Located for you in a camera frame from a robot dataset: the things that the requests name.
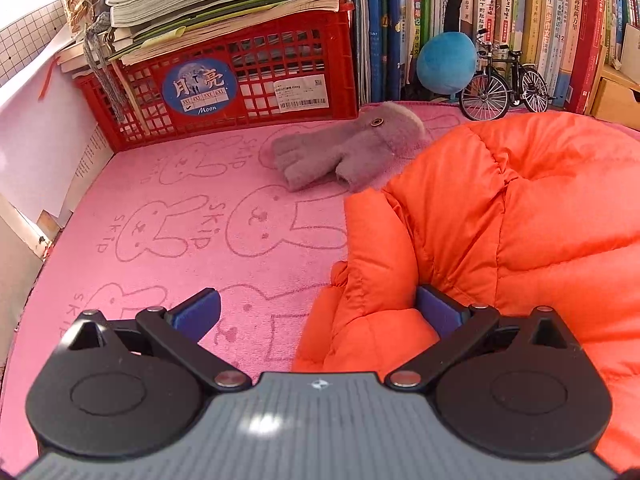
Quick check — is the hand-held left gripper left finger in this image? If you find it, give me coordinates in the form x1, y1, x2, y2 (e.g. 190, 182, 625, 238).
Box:
59, 287, 252, 395

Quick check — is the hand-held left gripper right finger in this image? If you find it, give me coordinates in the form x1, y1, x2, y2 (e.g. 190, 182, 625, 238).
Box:
386, 285, 582, 394

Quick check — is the orange hooded puffer jacket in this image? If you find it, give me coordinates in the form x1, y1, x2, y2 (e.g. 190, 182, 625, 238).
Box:
291, 111, 640, 473

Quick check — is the pink rabbit-print mat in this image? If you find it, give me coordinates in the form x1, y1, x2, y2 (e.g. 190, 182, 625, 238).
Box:
0, 101, 640, 478

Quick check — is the grey knitted glove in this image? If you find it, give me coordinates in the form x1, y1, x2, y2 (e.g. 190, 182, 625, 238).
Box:
271, 101, 428, 193

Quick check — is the black miniature bicycle model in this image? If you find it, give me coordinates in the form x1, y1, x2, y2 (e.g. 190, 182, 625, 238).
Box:
459, 29, 553, 122

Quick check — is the red plastic crate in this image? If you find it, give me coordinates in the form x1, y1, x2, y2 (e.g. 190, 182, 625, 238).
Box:
75, 2, 361, 153

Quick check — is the white side panel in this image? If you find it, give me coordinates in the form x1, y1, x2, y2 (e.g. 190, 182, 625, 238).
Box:
0, 25, 118, 261

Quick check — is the blue round plush ball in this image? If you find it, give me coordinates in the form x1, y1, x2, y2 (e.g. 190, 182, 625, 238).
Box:
416, 31, 478, 95

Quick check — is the wooden desktop drawer unit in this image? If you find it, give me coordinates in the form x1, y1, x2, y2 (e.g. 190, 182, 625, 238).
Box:
585, 62, 640, 132

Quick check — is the row of tall books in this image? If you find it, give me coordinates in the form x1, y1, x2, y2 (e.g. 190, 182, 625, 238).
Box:
345, 0, 608, 116

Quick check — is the white grid-lined board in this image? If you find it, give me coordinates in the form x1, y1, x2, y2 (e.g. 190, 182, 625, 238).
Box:
0, 0, 68, 88

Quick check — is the grey braided cord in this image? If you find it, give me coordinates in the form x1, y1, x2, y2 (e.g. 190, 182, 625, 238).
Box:
82, 10, 128, 123

